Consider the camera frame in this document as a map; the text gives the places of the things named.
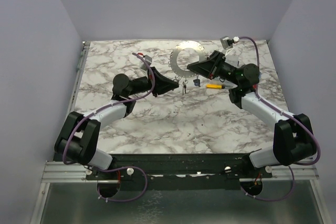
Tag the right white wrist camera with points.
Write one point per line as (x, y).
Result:
(228, 43)

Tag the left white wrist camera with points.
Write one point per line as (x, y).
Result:
(148, 61)

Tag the yellow handled screwdriver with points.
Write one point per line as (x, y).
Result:
(215, 86)

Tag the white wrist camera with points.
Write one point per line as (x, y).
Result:
(228, 43)
(148, 61)

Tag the clear plastic screw box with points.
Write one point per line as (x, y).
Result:
(232, 60)

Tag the perforated metal ring disc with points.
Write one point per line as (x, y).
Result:
(175, 53)

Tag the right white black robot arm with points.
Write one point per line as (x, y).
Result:
(293, 137)

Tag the aluminium rail frame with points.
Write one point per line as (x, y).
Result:
(58, 173)

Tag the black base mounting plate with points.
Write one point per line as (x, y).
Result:
(180, 171)

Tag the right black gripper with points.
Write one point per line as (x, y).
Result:
(218, 64)

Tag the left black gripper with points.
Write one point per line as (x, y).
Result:
(162, 83)

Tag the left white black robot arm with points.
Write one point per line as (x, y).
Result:
(78, 138)

